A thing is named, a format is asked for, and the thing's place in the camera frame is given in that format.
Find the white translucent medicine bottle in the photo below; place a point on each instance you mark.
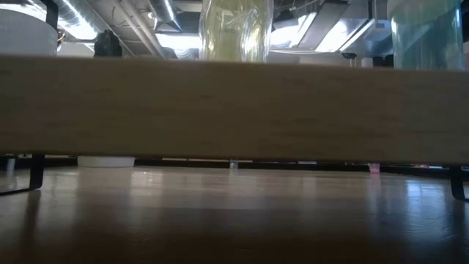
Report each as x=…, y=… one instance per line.
x=25, y=34

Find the wooden shelf with black legs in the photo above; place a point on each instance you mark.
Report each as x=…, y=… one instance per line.
x=234, y=110

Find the white hexagonal planter pot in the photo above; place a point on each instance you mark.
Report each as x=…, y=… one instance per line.
x=106, y=161

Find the green cactus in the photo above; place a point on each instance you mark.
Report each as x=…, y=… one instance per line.
x=108, y=44

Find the silver spiral ceiling duct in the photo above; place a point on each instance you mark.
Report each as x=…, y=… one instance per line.
x=165, y=11

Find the rectangular metal ceiling duct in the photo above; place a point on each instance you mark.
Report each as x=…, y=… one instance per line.
x=329, y=29

